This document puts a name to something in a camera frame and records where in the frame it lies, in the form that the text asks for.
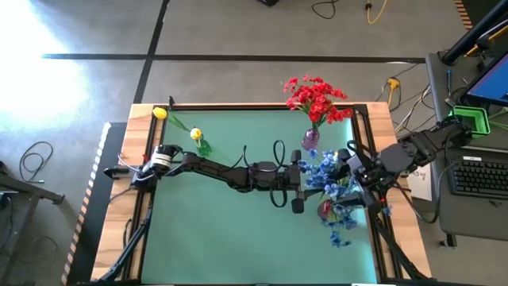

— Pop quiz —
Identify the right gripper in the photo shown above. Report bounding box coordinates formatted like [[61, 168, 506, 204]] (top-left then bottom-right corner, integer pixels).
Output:
[[337, 149, 384, 207]]

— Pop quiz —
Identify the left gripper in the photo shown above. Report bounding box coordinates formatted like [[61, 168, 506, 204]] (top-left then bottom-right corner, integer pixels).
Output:
[[286, 149, 325, 215]]

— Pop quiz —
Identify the red artificial flower bunch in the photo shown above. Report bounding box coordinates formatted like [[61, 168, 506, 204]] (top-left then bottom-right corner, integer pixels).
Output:
[[283, 74, 318, 130], [307, 101, 355, 132], [297, 79, 348, 130]]

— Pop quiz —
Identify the red glass vase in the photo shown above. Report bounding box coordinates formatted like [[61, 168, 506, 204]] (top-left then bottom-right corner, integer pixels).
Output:
[[317, 198, 335, 219]]

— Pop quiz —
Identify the purple glass vase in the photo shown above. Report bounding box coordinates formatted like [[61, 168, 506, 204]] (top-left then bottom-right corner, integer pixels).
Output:
[[301, 127, 321, 152]]

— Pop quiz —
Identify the green glass vase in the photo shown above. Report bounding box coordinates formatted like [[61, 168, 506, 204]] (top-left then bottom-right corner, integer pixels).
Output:
[[197, 138, 214, 157]]

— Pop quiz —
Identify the white paper sheet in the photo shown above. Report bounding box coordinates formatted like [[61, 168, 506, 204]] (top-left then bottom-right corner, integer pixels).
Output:
[[406, 164, 433, 202]]

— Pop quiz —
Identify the green table mat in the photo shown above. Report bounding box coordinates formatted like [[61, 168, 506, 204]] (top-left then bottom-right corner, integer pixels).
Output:
[[140, 107, 378, 285]]

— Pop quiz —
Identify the black support strut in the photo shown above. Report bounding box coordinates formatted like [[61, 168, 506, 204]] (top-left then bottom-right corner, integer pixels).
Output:
[[371, 206, 432, 282], [97, 206, 155, 284]]

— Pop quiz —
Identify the black keyboard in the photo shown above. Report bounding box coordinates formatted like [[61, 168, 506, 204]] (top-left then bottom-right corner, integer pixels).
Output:
[[444, 154, 508, 200]]

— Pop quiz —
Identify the grey desk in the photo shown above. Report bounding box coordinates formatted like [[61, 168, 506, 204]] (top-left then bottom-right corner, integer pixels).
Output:
[[425, 50, 508, 242]]

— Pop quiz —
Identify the green plastic box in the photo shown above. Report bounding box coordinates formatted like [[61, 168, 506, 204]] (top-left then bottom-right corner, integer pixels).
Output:
[[448, 105, 492, 139]]

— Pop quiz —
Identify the monitor with blue screen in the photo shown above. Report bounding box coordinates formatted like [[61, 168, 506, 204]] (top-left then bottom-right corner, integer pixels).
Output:
[[460, 51, 508, 108]]

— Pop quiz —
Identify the black floor mat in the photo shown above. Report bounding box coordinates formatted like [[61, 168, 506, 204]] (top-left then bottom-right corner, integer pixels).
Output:
[[65, 122, 132, 286]]

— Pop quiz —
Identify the striped hazard tape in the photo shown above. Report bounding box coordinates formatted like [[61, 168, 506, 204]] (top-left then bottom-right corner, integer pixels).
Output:
[[60, 121, 113, 286]]

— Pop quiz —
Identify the black metal stand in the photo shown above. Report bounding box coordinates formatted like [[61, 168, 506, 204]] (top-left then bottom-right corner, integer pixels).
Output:
[[0, 160, 67, 286]]

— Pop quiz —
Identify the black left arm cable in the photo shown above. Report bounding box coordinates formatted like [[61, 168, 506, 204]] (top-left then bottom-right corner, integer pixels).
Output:
[[237, 138, 288, 209]]

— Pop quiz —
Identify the black table frame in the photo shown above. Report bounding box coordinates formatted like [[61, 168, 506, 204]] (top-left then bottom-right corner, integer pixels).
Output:
[[122, 102, 398, 285]]

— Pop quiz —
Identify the yellow floor cable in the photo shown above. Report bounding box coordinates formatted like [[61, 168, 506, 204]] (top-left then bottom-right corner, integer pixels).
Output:
[[364, 0, 389, 25]]

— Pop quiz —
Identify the black coiled floor cable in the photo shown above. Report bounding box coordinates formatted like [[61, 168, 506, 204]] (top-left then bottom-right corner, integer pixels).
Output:
[[18, 140, 55, 184]]

